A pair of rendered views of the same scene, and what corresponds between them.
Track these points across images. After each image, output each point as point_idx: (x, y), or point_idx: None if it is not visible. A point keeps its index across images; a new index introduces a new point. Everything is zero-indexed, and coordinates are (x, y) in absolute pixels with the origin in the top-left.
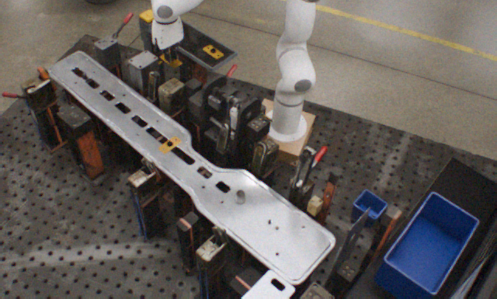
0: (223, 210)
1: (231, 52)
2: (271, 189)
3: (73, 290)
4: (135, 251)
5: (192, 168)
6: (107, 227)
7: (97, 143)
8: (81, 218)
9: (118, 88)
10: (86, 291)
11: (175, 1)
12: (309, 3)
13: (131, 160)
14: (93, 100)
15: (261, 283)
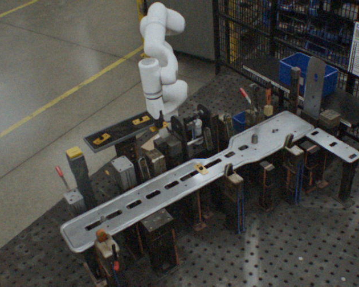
0: (261, 148)
1: (145, 113)
2: (249, 128)
3: (284, 278)
4: (252, 237)
5: (224, 159)
6: (229, 254)
7: (136, 261)
8: (216, 273)
9: (127, 197)
10: (285, 269)
11: (176, 64)
12: (166, 41)
13: (178, 223)
14: (137, 212)
15: (314, 138)
